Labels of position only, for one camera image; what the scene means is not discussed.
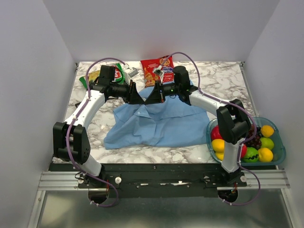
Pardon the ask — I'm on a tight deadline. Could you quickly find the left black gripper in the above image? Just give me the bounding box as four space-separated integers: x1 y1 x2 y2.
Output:
110 79 145 105

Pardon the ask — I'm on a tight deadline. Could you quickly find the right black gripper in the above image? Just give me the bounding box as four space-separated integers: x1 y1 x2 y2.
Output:
145 80 181 105

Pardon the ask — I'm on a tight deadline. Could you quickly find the light blue shirt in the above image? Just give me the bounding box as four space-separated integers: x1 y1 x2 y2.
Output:
104 96 209 150

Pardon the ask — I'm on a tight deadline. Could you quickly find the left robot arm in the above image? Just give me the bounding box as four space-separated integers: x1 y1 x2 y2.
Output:
53 65 144 188

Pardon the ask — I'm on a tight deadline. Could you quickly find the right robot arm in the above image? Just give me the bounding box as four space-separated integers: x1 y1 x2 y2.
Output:
144 66 251 186

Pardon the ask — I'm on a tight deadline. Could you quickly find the red candy bag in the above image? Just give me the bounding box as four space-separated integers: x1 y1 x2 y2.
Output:
140 55 176 89

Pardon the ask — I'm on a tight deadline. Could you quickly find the green chips bag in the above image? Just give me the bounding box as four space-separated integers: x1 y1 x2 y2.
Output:
79 63 125 89

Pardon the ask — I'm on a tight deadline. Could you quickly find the red dragon fruit toy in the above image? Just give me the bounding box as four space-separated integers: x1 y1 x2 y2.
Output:
210 125 223 141

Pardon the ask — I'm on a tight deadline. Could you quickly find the yellow lemon upper left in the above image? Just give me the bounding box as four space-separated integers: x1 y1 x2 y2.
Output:
211 139 225 153

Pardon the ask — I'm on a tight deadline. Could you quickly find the yellow lemon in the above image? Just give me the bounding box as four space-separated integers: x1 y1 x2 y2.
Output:
260 125 275 138
258 148 274 162
215 152 224 161
211 139 225 153

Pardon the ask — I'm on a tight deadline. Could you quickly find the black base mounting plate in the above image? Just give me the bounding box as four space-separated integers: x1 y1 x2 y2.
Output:
51 163 261 202

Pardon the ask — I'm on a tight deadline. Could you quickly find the yellow lemon lower left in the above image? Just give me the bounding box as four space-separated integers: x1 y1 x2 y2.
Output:
215 152 224 161

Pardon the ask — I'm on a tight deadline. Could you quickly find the red apple toy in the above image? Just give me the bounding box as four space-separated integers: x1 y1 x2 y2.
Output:
240 144 247 159

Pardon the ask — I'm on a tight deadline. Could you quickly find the dark purple grape bunch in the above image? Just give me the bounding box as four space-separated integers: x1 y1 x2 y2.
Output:
246 125 263 150

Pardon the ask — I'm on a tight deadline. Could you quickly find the green lime lower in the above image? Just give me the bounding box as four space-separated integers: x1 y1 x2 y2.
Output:
242 147 259 163

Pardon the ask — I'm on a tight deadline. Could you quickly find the green lime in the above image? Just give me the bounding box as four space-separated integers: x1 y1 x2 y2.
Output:
260 137 275 150
242 147 259 163

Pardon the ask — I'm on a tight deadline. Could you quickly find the yellow lemon back right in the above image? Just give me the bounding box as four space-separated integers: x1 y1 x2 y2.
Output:
260 125 275 138

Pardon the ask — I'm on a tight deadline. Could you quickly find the green lime upper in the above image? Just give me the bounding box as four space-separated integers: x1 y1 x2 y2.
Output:
260 137 275 150

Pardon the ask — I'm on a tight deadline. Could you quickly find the teal plastic fruit container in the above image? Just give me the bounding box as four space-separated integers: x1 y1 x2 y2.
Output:
206 117 286 167

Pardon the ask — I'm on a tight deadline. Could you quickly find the yellow lemon front right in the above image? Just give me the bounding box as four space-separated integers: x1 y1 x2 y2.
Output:
258 148 274 162

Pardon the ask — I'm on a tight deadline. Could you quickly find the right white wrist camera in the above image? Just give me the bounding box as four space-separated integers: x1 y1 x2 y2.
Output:
153 67 164 83

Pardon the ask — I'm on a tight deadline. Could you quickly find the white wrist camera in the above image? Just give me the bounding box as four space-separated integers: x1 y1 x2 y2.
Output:
125 67 138 79
153 67 164 83

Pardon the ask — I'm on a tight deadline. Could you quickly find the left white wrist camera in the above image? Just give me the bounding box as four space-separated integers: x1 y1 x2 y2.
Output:
125 67 138 79

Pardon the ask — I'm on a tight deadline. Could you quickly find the aluminium rail frame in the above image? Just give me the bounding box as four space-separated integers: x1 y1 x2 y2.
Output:
28 169 302 228

